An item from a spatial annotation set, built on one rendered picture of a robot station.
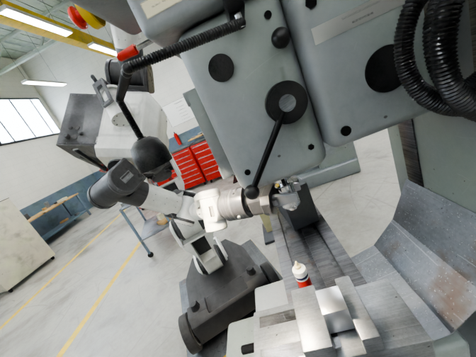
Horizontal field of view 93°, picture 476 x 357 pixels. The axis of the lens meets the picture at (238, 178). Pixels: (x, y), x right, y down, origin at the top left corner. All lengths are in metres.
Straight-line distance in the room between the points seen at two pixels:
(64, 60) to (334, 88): 11.59
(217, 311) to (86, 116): 1.07
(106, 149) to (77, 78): 10.74
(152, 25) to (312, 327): 0.63
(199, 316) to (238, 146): 1.09
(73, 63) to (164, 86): 3.54
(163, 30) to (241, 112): 0.18
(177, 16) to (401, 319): 0.69
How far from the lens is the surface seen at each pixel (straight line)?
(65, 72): 11.82
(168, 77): 9.98
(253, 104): 0.43
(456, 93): 0.34
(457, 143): 0.68
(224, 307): 1.36
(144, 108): 0.87
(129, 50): 0.68
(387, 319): 0.63
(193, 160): 5.42
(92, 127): 0.90
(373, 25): 0.46
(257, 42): 0.44
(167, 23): 0.44
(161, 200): 0.85
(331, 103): 0.43
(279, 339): 0.65
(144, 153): 0.46
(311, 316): 0.61
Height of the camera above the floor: 1.49
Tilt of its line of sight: 18 degrees down
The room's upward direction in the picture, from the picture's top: 24 degrees counter-clockwise
